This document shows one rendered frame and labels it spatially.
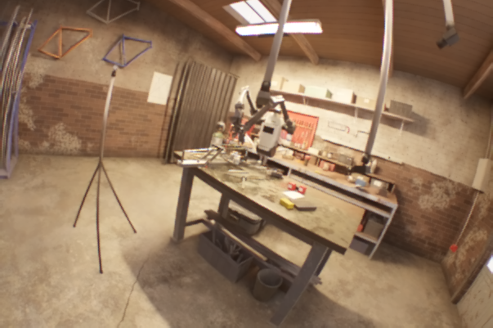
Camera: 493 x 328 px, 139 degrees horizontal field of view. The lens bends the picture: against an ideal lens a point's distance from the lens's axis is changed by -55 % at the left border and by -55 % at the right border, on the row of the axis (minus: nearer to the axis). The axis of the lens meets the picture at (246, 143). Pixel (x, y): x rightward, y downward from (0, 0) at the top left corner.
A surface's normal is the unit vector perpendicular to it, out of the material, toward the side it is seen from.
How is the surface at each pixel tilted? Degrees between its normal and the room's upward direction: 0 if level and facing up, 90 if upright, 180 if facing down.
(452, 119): 90
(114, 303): 0
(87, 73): 90
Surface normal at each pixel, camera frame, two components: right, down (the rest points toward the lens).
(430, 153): -0.62, -0.05
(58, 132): 0.74, 0.28
